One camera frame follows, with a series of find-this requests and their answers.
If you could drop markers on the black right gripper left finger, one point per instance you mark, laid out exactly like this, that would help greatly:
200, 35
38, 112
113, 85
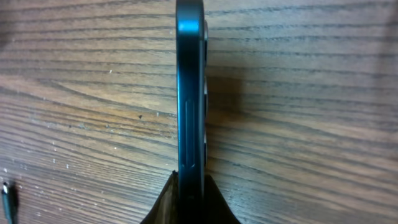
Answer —
165, 209

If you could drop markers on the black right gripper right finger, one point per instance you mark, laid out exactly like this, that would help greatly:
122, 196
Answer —
216, 209

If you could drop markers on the Samsung Galaxy smartphone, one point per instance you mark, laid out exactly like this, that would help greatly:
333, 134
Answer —
190, 55

